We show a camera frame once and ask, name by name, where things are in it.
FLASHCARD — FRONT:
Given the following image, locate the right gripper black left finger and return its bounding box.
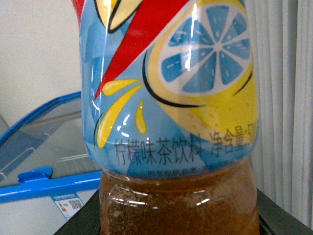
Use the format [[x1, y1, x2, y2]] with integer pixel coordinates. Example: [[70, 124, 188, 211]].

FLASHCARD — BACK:
[[54, 190, 101, 235]]

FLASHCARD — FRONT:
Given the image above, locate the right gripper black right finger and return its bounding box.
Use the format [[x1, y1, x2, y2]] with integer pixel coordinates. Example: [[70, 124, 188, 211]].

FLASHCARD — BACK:
[[257, 189, 313, 235]]

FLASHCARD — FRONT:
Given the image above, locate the energy label sticker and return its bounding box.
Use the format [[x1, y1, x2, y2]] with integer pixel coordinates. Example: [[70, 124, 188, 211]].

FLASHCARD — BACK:
[[51, 193, 84, 220]]

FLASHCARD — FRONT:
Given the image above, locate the white pleated curtain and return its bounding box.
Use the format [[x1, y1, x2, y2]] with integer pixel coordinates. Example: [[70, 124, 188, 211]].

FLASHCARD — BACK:
[[245, 0, 313, 228]]

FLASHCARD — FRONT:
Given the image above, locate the blue framed glass freezer lid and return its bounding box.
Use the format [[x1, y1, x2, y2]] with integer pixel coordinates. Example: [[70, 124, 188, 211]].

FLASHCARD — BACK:
[[0, 92, 101, 203]]

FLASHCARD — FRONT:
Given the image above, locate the lemon tea drink bottle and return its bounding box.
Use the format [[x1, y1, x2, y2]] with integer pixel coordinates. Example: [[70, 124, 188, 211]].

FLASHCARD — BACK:
[[73, 0, 259, 235]]

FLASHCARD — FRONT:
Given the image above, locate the white chest freezer blue trim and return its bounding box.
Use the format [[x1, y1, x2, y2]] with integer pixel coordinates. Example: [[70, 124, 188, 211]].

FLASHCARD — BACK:
[[0, 92, 101, 235]]

